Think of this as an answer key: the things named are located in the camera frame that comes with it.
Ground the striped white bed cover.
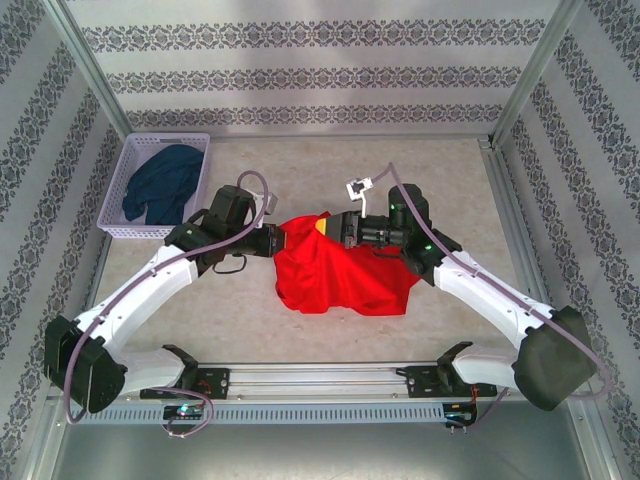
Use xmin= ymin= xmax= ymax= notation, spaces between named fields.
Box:
xmin=133 ymin=132 xmax=494 ymax=144

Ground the red t-shirt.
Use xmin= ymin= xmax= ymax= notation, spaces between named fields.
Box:
xmin=273 ymin=212 xmax=419 ymax=318

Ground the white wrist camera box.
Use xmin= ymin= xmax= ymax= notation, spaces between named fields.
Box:
xmin=251 ymin=191 xmax=280 ymax=215
xmin=343 ymin=176 xmax=375 ymax=219

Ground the aluminium frame post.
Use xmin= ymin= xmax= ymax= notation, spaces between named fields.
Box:
xmin=490 ymin=0 xmax=585 ymax=145
xmin=44 ymin=0 xmax=140 ymax=145

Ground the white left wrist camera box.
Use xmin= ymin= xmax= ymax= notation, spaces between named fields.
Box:
xmin=251 ymin=191 xmax=280 ymax=215

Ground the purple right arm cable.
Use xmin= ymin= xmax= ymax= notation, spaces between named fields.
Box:
xmin=367 ymin=162 xmax=614 ymax=436

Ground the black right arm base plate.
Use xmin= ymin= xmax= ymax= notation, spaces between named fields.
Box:
xmin=405 ymin=364 xmax=499 ymax=400

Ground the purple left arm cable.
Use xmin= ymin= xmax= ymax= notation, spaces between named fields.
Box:
xmin=63 ymin=171 xmax=271 ymax=442

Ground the lavender plastic basket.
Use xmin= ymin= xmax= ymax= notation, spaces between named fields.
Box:
xmin=96 ymin=132 xmax=213 ymax=242

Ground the dark blue garment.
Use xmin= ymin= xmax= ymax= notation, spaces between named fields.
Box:
xmin=121 ymin=144 xmax=206 ymax=227

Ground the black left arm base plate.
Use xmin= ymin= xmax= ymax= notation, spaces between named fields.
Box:
xmin=139 ymin=367 xmax=232 ymax=401

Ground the aluminium side rail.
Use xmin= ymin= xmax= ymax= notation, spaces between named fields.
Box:
xmin=477 ymin=138 xmax=570 ymax=362

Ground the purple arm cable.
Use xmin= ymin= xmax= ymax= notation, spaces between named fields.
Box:
xmin=63 ymin=171 xmax=271 ymax=442
xmin=367 ymin=162 xmax=614 ymax=436

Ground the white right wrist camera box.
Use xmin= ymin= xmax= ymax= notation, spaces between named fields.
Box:
xmin=343 ymin=176 xmax=375 ymax=219

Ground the grey slotted cable duct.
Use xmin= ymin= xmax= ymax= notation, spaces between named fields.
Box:
xmin=66 ymin=402 xmax=447 ymax=424

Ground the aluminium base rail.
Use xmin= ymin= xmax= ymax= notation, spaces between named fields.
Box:
xmin=47 ymin=362 xmax=586 ymax=401

